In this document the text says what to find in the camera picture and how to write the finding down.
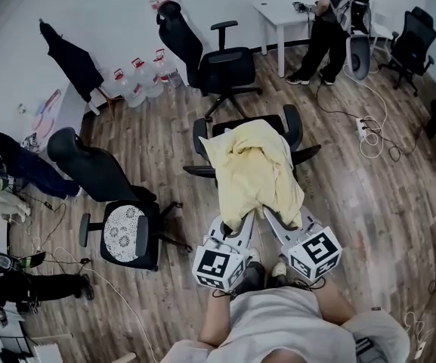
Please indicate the black cushioned office chair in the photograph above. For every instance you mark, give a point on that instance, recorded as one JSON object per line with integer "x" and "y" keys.
{"x": 96, "y": 172}

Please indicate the white folding chair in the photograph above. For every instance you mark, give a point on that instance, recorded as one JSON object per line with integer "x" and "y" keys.
{"x": 382, "y": 30}

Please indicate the white patterned seat cushion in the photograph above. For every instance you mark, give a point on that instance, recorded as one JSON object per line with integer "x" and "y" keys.
{"x": 123, "y": 233}

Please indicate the wooden coat rack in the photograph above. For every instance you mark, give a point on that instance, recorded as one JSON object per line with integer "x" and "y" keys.
{"x": 109, "y": 102}

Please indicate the pack of small water bottles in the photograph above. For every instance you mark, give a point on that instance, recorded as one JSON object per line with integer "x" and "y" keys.
{"x": 175, "y": 79}

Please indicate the person's white shoe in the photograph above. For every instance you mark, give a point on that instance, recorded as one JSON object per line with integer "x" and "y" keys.
{"x": 254, "y": 255}
{"x": 279, "y": 268}

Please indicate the person's left forearm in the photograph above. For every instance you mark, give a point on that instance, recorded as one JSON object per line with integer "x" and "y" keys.
{"x": 215, "y": 320}

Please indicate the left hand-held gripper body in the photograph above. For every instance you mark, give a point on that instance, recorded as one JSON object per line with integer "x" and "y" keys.
{"x": 214, "y": 267}

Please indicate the white table with grey side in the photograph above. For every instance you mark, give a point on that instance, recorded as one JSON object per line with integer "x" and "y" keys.
{"x": 72, "y": 115}

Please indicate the dark desk with pale legs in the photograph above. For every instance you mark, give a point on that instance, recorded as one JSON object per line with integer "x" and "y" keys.
{"x": 125, "y": 357}

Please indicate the black hanging coat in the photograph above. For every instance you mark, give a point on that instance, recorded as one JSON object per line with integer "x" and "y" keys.
{"x": 74, "y": 66}

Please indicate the black wide-back office chair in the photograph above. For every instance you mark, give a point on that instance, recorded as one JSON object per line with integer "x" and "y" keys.
{"x": 295, "y": 127}

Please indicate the person's left white shoe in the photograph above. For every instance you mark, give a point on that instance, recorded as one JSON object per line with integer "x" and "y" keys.
{"x": 254, "y": 255}

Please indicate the pale yellow clothes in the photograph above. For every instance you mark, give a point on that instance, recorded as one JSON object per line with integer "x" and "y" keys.
{"x": 251, "y": 172}

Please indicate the small white table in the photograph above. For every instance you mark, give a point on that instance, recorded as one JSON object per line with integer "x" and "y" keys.
{"x": 282, "y": 13}

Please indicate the person's dark trousers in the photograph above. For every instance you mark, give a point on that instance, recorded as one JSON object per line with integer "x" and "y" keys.
{"x": 253, "y": 278}

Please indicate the person's right white shoe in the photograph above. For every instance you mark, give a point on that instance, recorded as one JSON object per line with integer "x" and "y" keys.
{"x": 279, "y": 268}

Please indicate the black mesh office chair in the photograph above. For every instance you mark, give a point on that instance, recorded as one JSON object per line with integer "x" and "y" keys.
{"x": 418, "y": 40}

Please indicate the pink flat box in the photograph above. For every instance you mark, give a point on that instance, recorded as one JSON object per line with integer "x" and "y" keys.
{"x": 52, "y": 98}

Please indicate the person's white t-shirt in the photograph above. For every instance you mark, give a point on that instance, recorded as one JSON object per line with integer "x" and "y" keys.
{"x": 278, "y": 323}

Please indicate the pink round pad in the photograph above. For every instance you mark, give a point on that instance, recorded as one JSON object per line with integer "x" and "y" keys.
{"x": 47, "y": 126}
{"x": 39, "y": 119}

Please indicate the person's right forearm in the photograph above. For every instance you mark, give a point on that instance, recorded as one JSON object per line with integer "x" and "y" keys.
{"x": 334, "y": 303}

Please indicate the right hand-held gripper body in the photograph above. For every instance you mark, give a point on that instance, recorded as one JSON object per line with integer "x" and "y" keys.
{"x": 316, "y": 253}

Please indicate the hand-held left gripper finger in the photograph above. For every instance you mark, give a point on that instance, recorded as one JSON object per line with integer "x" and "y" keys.
{"x": 248, "y": 233}
{"x": 214, "y": 229}

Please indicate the black tall headrest office chair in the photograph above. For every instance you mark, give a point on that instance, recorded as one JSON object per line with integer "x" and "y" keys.
{"x": 225, "y": 66}

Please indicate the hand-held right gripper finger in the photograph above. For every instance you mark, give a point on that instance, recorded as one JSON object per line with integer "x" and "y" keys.
{"x": 278, "y": 229}
{"x": 308, "y": 218}

